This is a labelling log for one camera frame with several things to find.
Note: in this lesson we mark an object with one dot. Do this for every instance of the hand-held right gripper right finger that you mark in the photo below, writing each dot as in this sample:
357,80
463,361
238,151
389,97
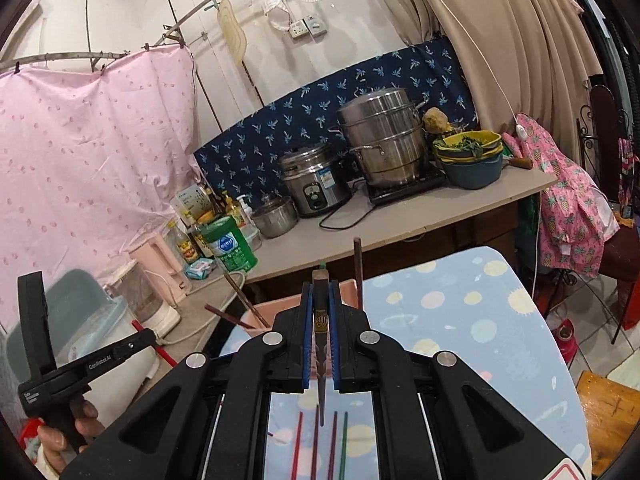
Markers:
334,340

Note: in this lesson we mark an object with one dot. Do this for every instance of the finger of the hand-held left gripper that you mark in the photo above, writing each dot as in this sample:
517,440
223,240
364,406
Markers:
35,330

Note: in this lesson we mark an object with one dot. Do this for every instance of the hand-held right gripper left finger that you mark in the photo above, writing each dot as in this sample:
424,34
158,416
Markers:
307,340

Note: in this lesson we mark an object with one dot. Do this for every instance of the brown gold-label chopstick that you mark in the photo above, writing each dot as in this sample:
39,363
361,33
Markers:
320,320

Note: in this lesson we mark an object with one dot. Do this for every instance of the pink perforated chopstick basket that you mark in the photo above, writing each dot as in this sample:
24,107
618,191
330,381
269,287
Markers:
346,291

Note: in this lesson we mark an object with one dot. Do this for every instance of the person's left hand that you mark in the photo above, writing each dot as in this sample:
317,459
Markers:
50,440

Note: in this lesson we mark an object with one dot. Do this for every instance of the white box grey lid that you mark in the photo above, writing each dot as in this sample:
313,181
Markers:
85,310

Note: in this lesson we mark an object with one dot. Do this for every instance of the red black-banded chopstick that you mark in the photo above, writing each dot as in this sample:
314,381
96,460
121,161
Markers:
297,445

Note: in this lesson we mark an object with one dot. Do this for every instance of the blue dotted tablecloth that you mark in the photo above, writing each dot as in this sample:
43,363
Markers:
450,310

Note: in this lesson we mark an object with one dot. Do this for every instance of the red stick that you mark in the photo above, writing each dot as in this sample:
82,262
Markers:
155,342

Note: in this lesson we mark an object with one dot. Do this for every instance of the green tin can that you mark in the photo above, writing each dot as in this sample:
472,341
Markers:
232,245

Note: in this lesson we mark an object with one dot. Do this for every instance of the small steel lidded pot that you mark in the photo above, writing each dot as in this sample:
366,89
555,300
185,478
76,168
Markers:
275,217

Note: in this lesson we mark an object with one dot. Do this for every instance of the blue soap packet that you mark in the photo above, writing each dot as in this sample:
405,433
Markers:
200,269

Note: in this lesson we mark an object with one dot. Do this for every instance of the pink electric kettle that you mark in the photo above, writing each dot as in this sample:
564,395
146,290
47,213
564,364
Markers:
155,260

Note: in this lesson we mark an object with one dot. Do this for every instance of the white pump bottle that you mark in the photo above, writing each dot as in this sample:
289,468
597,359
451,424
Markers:
243,215

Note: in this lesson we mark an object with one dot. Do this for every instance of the dark glass bottle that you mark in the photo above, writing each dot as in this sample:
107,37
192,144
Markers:
202,242

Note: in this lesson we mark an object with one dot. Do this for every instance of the silver rice cooker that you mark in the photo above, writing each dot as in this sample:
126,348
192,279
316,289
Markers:
312,180

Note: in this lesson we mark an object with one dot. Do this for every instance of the black induction cooker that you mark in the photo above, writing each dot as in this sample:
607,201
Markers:
405,190

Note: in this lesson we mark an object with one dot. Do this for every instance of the white green carton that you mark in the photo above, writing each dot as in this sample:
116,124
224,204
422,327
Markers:
192,202

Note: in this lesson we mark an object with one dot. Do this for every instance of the stainless steel steamer pot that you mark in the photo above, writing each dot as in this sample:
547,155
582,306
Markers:
385,145

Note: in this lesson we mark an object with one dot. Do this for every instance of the blue basin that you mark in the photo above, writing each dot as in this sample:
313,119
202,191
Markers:
472,172

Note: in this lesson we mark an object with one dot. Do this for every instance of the yellow basin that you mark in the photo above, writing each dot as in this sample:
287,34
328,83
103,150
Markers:
450,147

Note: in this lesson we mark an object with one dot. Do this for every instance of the navy leaf-print cloth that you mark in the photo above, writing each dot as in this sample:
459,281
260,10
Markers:
310,115

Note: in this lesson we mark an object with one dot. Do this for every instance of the red bucket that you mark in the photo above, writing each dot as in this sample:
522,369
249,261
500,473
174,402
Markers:
565,340

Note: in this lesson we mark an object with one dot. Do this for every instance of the brown ginger root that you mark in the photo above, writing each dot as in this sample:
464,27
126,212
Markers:
436,120

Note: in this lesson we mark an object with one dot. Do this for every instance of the pink pineapple-print garment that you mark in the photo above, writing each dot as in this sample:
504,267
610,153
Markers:
570,210

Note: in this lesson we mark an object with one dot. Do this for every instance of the beige hanging board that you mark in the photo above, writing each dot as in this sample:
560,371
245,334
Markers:
232,35

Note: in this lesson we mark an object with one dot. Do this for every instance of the dark wooden chair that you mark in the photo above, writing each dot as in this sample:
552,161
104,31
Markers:
607,160

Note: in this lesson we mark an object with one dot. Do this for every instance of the clear hanging plastic bag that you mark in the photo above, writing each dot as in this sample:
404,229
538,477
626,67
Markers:
270,2

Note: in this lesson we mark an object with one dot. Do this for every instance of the beige curtain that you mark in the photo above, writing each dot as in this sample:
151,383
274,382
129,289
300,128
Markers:
500,35

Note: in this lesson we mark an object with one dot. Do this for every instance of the white wall socket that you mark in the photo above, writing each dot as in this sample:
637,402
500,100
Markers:
299,30

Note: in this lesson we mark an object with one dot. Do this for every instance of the grey wall switch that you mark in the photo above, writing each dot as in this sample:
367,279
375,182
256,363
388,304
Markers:
316,26

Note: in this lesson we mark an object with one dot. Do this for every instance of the metal curtain rail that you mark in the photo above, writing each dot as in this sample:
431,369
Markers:
165,35

